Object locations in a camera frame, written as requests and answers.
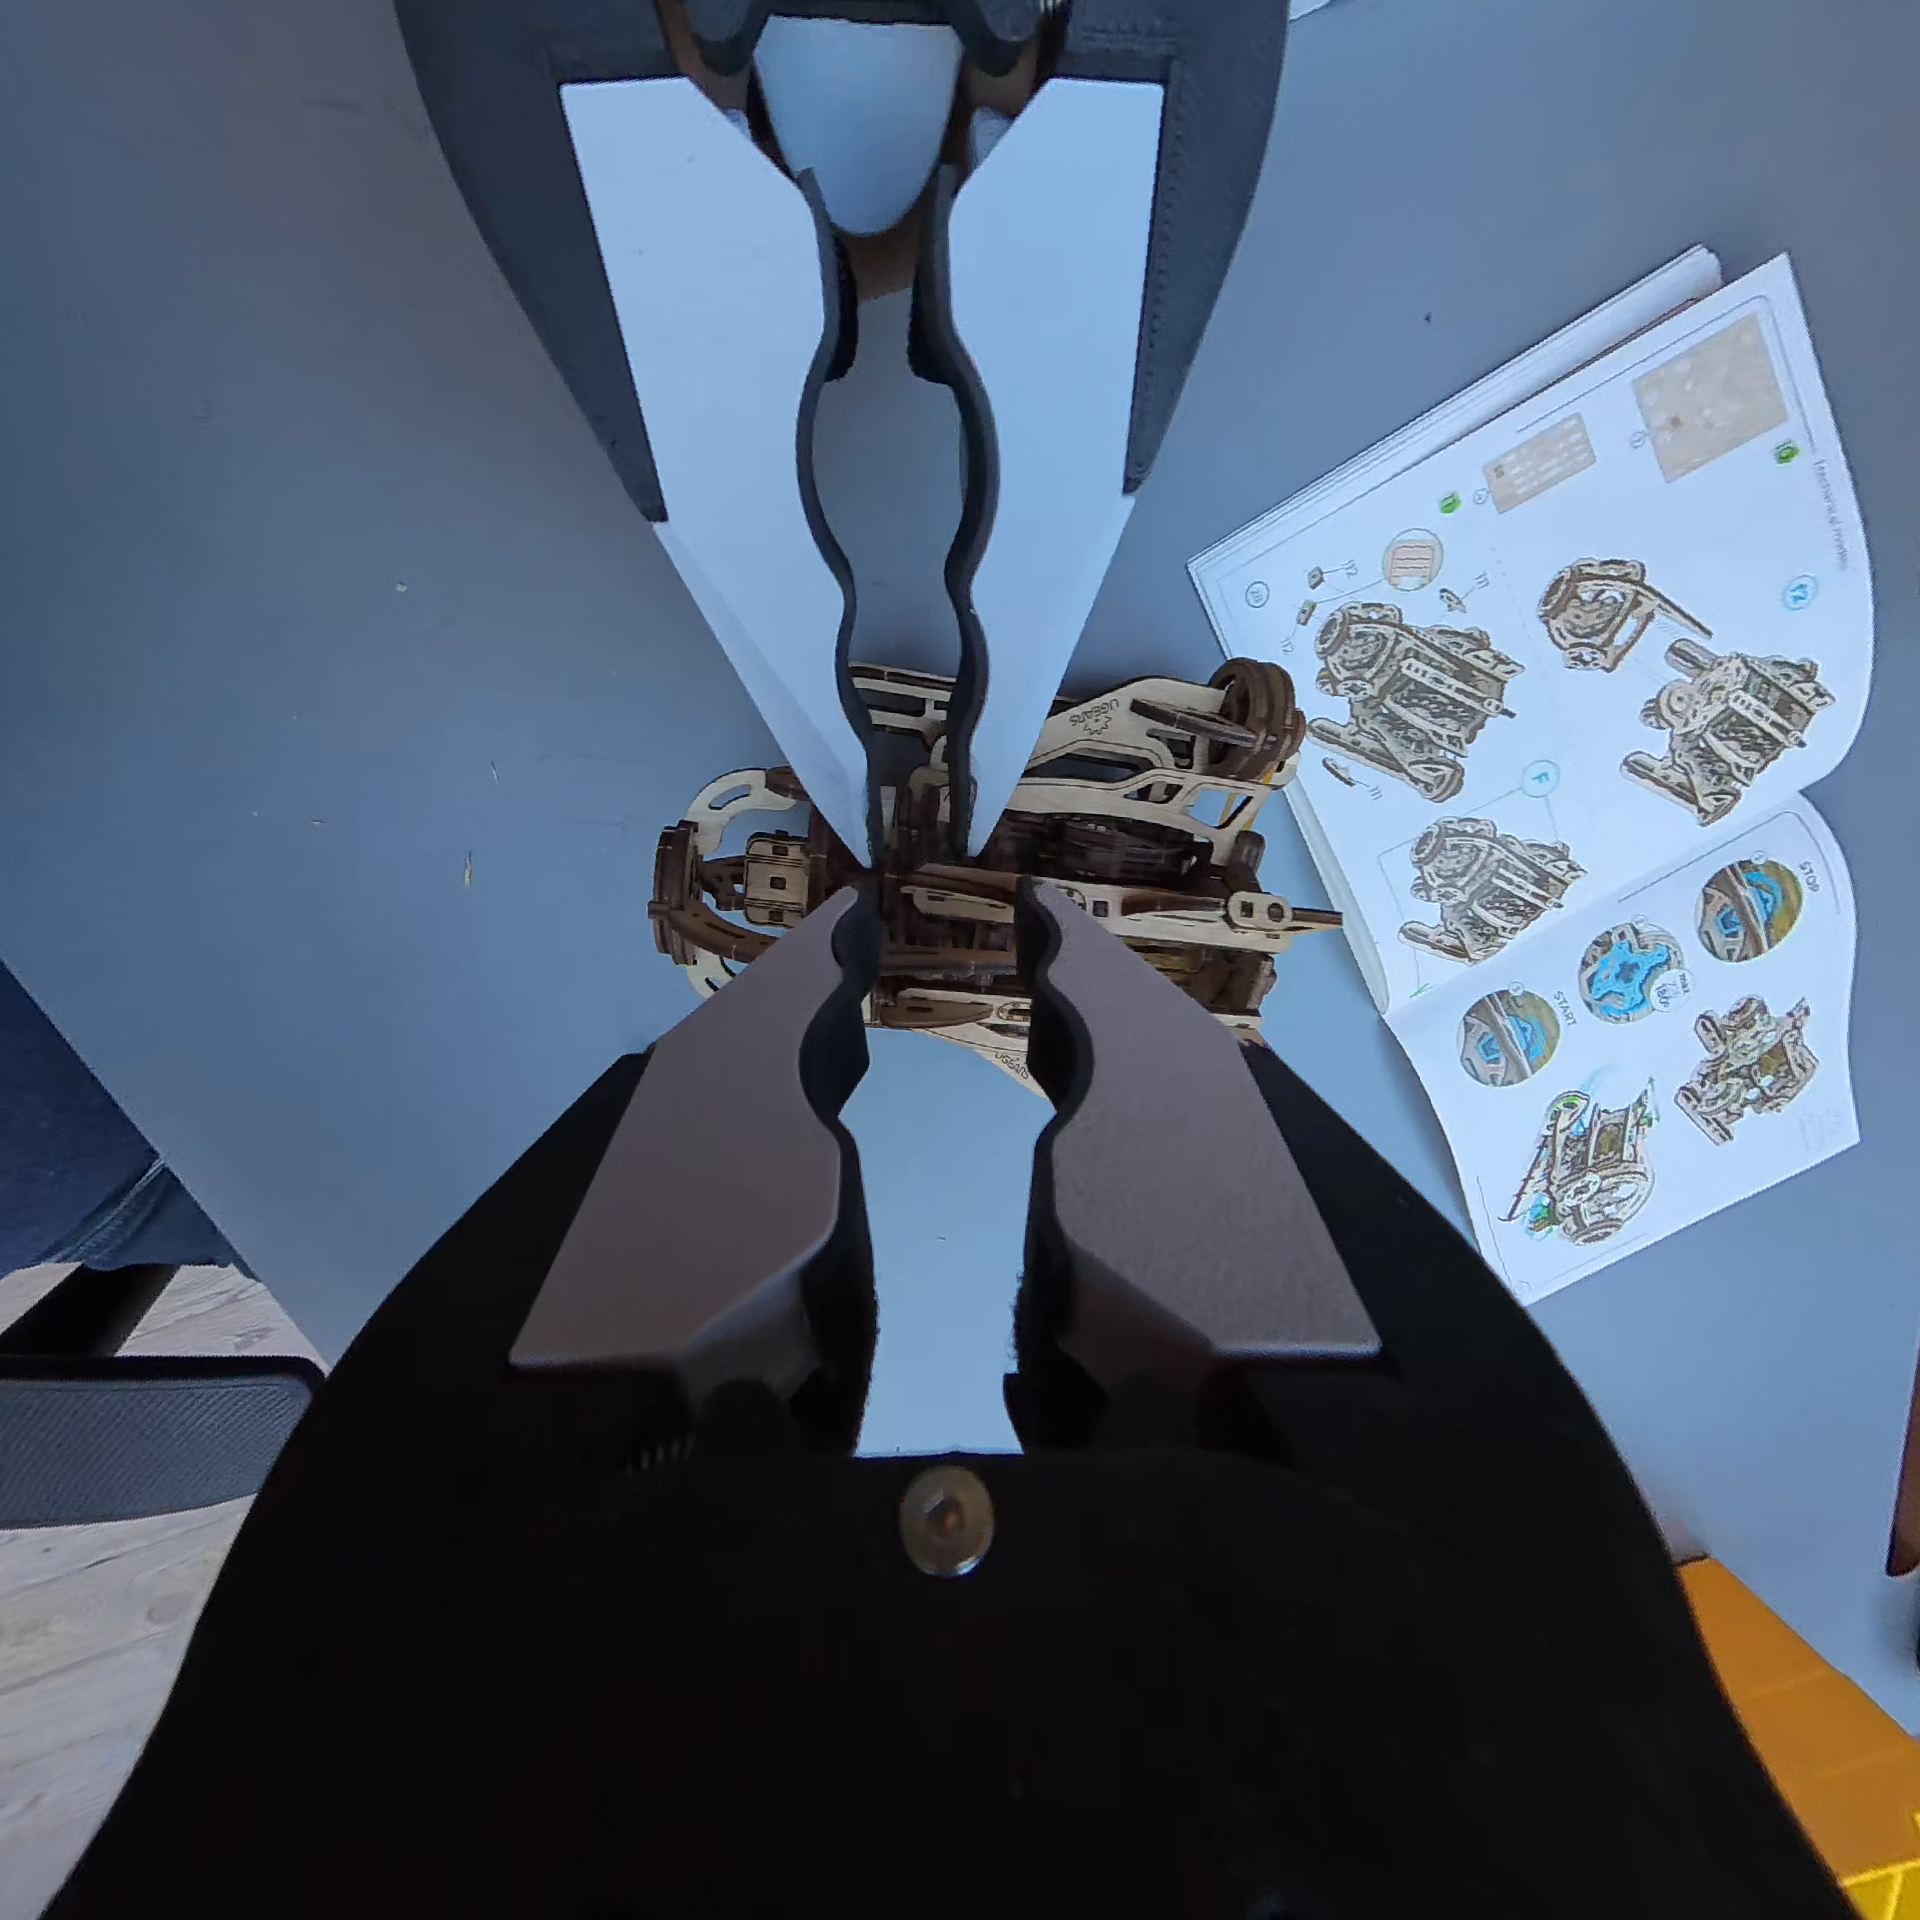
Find person's blue jeans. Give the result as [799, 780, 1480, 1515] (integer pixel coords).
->
[66, 1147, 253, 1277]

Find wooden submarine model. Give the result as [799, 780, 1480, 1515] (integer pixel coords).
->
[646, 656, 1343, 1085]

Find yellow plastic crate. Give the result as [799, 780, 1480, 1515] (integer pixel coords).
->
[1671, 1553, 1920, 1920]

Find black mesh office chair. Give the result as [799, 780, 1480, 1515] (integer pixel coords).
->
[0, 1260, 325, 1532]

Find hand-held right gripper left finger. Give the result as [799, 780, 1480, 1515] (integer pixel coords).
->
[509, 883, 879, 1454]

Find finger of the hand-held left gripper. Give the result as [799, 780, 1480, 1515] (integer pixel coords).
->
[554, 76, 881, 865]
[911, 76, 1168, 865]

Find illustrated instruction booklet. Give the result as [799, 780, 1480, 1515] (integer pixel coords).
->
[1188, 246, 1877, 1307]

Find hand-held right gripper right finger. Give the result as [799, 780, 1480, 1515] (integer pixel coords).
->
[1012, 880, 1382, 1454]

